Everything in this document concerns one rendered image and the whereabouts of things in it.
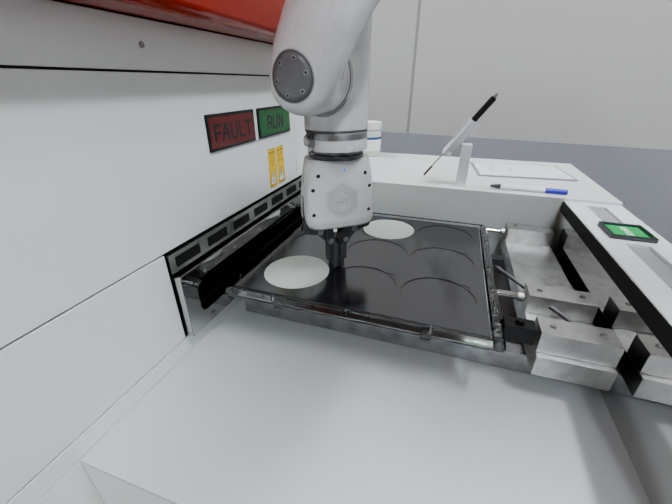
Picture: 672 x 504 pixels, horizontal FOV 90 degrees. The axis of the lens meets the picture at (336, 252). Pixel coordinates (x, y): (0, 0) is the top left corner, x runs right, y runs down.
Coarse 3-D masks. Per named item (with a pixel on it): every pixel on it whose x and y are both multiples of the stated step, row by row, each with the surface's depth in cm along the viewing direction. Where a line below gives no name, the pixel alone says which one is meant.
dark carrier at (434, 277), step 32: (416, 224) 69; (448, 224) 69; (288, 256) 56; (320, 256) 56; (352, 256) 56; (384, 256) 56; (416, 256) 56; (448, 256) 56; (480, 256) 56; (256, 288) 48; (320, 288) 48; (352, 288) 48; (384, 288) 48; (416, 288) 48; (448, 288) 48; (480, 288) 48; (416, 320) 41; (448, 320) 41; (480, 320) 41
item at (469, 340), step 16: (224, 288) 47; (240, 288) 47; (272, 304) 45; (288, 304) 44; (304, 304) 44; (320, 304) 44; (352, 320) 42; (368, 320) 41; (384, 320) 41; (400, 320) 41; (432, 336) 39; (448, 336) 39; (464, 336) 38; (480, 336) 38; (496, 352) 37
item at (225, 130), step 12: (216, 120) 45; (228, 120) 48; (240, 120) 50; (252, 120) 53; (216, 132) 46; (228, 132) 48; (240, 132) 51; (252, 132) 54; (216, 144) 46; (228, 144) 49
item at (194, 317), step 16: (272, 208) 65; (288, 208) 68; (256, 224) 58; (272, 224) 63; (224, 240) 52; (240, 240) 54; (208, 256) 47; (224, 256) 50; (176, 272) 43; (192, 272) 44; (208, 272) 47; (240, 272) 57; (176, 288) 43; (192, 288) 44; (192, 304) 45; (208, 304) 49; (224, 304) 52; (192, 320) 45; (208, 320) 49
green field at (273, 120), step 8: (264, 112) 56; (272, 112) 59; (280, 112) 62; (288, 112) 64; (264, 120) 57; (272, 120) 59; (280, 120) 62; (288, 120) 65; (264, 128) 57; (272, 128) 60; (280, 128) 62; (288, 128) 65
